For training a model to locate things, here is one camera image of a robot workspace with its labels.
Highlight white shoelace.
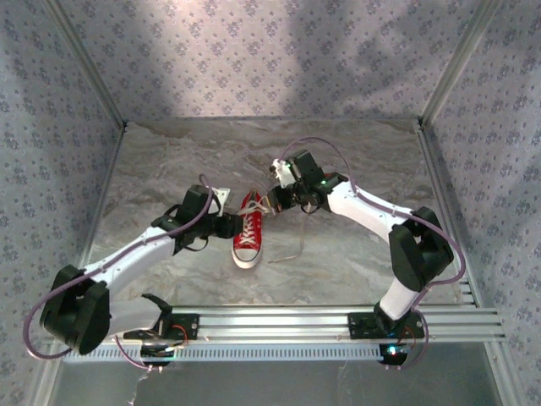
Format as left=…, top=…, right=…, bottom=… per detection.
left=236, top=195, right=276, bottom=250
left=268, top=201, right=316, bottom=264

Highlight red canvas sneaker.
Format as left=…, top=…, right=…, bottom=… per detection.
left=231, top=189, right=266, bottom=270

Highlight black controller board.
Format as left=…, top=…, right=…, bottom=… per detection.
left=139, top=343, right=177, bottom=368
left=378, top=343, right=411, bottom=368

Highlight white torn strip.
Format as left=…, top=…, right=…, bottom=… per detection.
left=126, top=374, right=147, bottom=406

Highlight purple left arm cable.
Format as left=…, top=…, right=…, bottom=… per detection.
left=24, top=173, right=215, bottom=372

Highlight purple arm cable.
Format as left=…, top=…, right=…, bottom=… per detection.
left=276, top=135, right=467, bottom=371
left=24, top=173, right=215, bottom=372

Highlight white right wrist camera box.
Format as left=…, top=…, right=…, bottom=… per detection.
left=270, top=158, right=295, bottom=189

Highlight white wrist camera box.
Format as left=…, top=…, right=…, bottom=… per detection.
left=270, top=158, right=295, bottom=189
left=210, top=187, right=232, bottom=212

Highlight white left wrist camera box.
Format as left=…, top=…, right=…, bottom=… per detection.
left=210, top=187, right=232, bottom=212

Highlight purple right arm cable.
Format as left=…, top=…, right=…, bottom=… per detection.
left=276, top=135, right=467, bottom=371

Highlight aluminium side rail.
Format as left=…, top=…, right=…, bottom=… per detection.
left=65, top=124, right=128, bottom=310
left=416, top=118, right=485, bottom=310

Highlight aluminium mounting rail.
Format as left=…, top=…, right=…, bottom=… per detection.
left=41, top=304, right=508, bottom=344

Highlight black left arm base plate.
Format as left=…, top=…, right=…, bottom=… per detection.
left=123, top=313, right=200, bottom=342

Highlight grey slotted cable duct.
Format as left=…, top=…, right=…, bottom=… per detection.
left=62, top=343, right=390, bottom=364

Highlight floral fabric enclosure lining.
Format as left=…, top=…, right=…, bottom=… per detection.
left=0, top=0, right=541, bottom=406

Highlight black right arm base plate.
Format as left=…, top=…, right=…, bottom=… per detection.
left=347, top=312, right=426, bottom=340

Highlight aluminium frame post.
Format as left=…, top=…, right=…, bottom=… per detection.
left=41, top=0, right=128, bottom=130
left=418, top=0, right=506, bottom=128

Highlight aluminium frame leg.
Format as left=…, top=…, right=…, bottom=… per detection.
left=29, top=343, right=64, bottom=406
left=484, top=341, right=515, bottom=406

